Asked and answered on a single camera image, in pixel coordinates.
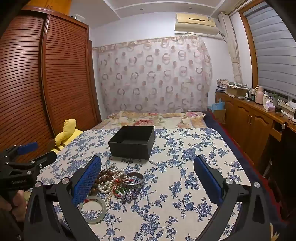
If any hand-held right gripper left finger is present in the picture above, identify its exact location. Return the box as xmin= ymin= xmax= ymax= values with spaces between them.
xmin=23 ymin=155 xmax=102 ymax=241

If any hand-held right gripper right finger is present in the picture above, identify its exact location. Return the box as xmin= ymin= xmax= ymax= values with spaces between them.
xmin=193 ymin=155 xmax=278 ymax=241

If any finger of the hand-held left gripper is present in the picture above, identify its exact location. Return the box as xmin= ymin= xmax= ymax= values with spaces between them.
xmin=0 ymin=142 xmax=39 ymax=163
xmin=6 ymin=152 xmax=57 ymax=173

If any brown wooden bead bracelet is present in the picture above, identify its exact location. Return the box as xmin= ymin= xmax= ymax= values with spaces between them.
xmin=89 ymin=169 xmax=116 ymax=195

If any white pearl necklace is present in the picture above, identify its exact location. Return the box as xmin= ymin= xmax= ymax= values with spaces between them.
xmin=97 ymin=166 xmax=128 ymax=207

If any green bead jewelry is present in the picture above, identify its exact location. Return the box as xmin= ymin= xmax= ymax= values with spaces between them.
xmin=114 ymin=187 xmax=127 ymax=198

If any pale jade bangle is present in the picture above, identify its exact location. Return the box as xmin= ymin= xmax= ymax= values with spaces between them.
xmin=79 ymin=195 xmax=107 ymax=224

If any purple ornament with red cord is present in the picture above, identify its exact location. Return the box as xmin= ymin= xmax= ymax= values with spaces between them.
xmin=121 ymin=191 xmax=139 ymax=203

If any silver bangle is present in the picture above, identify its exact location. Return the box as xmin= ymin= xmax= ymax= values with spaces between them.
xmin=120 ymin=172 xmax=145 ymax=188

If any black cardboard box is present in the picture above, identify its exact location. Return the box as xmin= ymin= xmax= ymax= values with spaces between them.
xmin=108 ymin=126 xmax=155 ymax=160

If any person's left hand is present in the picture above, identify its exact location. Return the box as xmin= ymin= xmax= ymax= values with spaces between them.
xmin=0 ymin=189 xmax=28 ymax=217

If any yellow cushion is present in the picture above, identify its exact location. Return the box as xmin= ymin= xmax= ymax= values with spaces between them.
xmin=50 ymin=119 xmax=84 ymax=154

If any blue floral bed sheet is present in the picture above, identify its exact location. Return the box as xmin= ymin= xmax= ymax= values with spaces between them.
xmin=37 ymin=127 xmax=250 ymax=241

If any brown slatted wooden wardrobe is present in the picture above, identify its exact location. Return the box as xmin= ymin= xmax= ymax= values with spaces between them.
xmin=0 ymin=5 xmax=102 ymax=164

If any wooden sideboard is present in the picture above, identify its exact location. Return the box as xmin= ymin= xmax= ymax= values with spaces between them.
xmin=215 ymin=90 xmax=296 ymax=188

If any pink floral quilt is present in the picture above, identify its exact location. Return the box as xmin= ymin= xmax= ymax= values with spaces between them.
xmin=101 ymin=111 xmax=207 ymax=130

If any brown cardboard box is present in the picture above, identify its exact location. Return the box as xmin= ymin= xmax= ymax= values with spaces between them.
xmin=225 ymin=84 xmax=248 ymax=97

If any purple tissue box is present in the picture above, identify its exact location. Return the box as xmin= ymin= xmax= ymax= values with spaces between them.
xmin=264 ymin=100 xmax=276 ymax=113

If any pile of patterned fabric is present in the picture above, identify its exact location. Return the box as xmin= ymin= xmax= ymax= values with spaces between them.
xmin=216 ymin=79 xmax=232 ymax=93

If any pink thermos jug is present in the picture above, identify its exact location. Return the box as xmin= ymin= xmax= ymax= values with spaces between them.
xmin=254 ymin=86 xmax=265 ymax=105

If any circle patterned curtain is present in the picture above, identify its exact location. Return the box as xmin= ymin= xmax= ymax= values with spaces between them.
xmin=92 ymin=37 xmax=213 ymax=114

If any beige tied drape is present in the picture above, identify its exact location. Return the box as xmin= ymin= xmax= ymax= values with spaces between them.
xmin=218 ymin=13 xmax=244 ymax=84

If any grey window blind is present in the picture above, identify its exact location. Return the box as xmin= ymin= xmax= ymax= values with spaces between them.
xmin=244 ymin=0 xmax=296 ymax=100

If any white wall air conditioner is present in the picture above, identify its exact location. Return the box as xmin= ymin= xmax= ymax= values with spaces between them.
xmin=174 ymin=13 xmax=219 ymax=37

